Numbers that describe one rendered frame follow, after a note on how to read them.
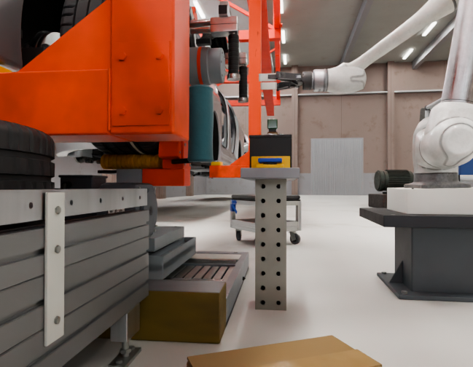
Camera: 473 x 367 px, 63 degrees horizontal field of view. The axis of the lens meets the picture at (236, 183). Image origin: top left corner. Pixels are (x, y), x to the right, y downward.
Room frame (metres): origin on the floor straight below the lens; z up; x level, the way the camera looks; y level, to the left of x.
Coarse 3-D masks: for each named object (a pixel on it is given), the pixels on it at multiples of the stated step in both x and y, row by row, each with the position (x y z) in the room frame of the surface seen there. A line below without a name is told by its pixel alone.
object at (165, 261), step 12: (180, 240) 1.70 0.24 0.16; (192, 240) 1.70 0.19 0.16; (156, 252) 1.37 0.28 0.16; (168, 252) 1.35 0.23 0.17; (180, 252) 1.49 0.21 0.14; (192, 252) 1.70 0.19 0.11; (156, 264) 1.27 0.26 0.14; (168, 264) 1.33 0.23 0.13; (180, 264) 1.49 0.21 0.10; (156, 276) 1.27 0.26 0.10
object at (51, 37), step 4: (48, 32) 1.51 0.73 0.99; (52, 32) 1.50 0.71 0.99; (56, 32) 1.53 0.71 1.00; (40, 36) 1.46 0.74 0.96; (44, 36) 1.46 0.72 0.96; (48, 36) 1.47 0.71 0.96; (52, 36) 1.50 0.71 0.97; (56, 36) 1.53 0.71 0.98; (36, 40) 1.44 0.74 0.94; (40, 40) 1.46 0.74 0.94; (44, 40) 1.45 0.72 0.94; (48, 40) 1.47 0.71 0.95; (52, 40) 1.50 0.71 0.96; (56, 40) 1.53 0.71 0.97; (36, 44) 1.43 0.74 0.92; (40, 44) 1.43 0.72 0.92
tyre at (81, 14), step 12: (72, 0) 1.20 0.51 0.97; (84, 0) 1.20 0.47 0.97; (96, 0) 1.19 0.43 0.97; (72, 12) 1.18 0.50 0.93; (84, 12) 1.18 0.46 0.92; (60, 24) 1.19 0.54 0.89; (72, 24) 1.18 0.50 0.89; (60, 36) 1.19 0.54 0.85; (96, 144) 1.39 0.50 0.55; (108, 144) 1.38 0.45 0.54; (120, 144) 1.37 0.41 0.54; (144, 144) 1.37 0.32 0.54; (156, 144) 1.40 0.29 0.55
